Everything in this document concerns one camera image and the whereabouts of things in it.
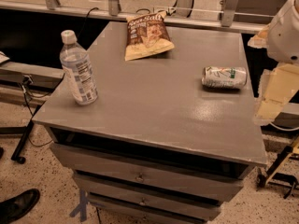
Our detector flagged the clear plastic water bottle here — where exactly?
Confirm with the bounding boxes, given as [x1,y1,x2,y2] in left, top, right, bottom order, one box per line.
[60,30,98,105]

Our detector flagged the brown sea salt chip bag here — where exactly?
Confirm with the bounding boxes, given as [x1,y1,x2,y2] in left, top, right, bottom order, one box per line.
[125,11,175,61]

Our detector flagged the black leather shoe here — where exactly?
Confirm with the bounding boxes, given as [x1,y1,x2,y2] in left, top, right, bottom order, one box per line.
[0,189,40,224]

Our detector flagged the black cable on ledge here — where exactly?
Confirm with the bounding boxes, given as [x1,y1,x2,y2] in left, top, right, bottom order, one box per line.
[76,7,100,39]

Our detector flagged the white green soda can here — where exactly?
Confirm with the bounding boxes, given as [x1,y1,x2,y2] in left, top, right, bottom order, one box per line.
[202,66,247,90]

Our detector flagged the grey drawer cabinet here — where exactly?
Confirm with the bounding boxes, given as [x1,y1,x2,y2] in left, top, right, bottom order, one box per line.
[35,22,266,224]

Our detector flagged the yellow black floor stand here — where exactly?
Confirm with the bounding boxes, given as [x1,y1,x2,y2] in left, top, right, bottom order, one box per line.
[257,135,299,199]

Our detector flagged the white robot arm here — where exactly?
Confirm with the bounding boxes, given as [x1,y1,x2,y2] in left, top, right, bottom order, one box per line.
[248,0,299,125]

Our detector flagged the black stand leg with wheel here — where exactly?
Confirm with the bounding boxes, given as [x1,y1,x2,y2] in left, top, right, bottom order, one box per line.
[10,105,43,165]

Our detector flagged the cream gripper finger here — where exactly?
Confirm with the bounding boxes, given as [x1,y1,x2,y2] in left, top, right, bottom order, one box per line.
[248,25,269,49]
[255,63,299,119]

